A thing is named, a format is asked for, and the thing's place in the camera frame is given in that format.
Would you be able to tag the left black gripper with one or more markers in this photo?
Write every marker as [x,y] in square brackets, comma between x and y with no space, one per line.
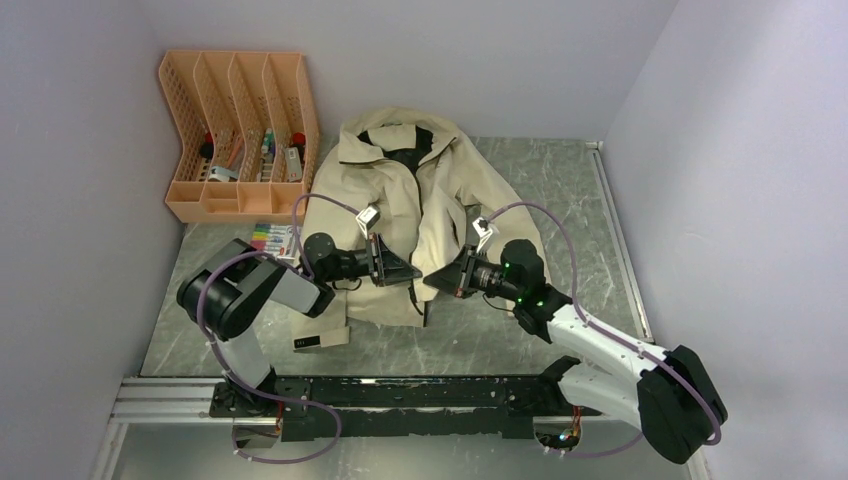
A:
[391,268]

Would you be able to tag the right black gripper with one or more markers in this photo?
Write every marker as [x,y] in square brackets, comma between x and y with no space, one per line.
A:
[457,277]

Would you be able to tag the beige zip jacket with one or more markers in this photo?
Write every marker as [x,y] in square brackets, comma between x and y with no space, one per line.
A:
[422,173]

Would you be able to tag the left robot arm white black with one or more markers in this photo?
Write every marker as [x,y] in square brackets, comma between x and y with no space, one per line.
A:
[227,293]

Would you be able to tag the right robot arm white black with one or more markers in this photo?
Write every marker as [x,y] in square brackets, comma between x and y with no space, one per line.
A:
[667,395]

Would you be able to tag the pack of coloured markers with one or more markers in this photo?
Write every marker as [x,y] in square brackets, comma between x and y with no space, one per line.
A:
[275,239]

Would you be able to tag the orange plastic file organizer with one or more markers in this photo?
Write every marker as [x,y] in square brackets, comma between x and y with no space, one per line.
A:
[249,131]

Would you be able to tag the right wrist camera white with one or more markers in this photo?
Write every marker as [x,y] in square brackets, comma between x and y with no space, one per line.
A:
[486,231]

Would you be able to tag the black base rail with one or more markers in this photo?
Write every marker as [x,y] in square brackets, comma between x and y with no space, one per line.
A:
[512,406]

